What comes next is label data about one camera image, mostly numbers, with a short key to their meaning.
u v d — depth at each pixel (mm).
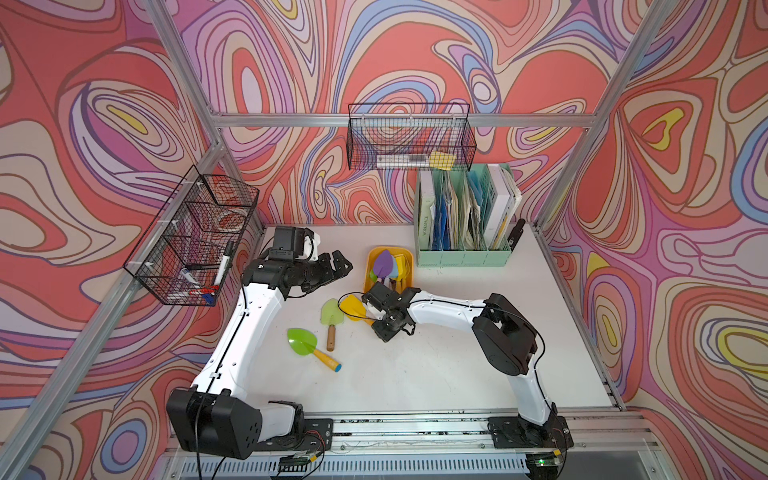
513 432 731
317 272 650
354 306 941
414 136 842
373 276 1028
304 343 885
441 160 907
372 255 1058
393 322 750
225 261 688
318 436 721
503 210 962
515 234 1182
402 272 1015
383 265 1036
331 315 950
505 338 520
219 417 371
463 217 970
